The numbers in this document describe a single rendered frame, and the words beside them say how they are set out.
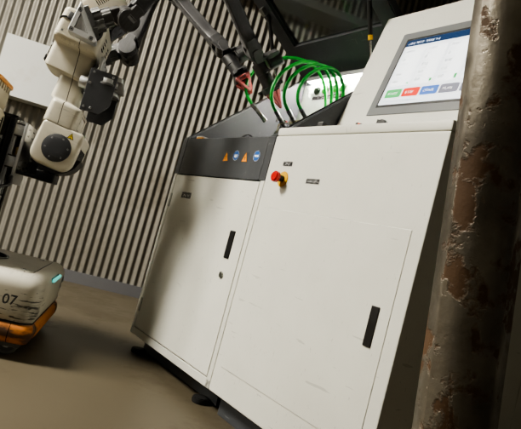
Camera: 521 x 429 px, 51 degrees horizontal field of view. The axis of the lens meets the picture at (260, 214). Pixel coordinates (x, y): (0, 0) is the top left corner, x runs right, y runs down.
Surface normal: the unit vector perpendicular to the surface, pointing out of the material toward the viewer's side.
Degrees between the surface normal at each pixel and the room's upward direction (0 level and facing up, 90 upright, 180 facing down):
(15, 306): 90
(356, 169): 90
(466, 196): 97
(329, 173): 90
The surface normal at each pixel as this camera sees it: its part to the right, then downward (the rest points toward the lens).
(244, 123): 0.57, 0.10
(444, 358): -0.64, -0.09
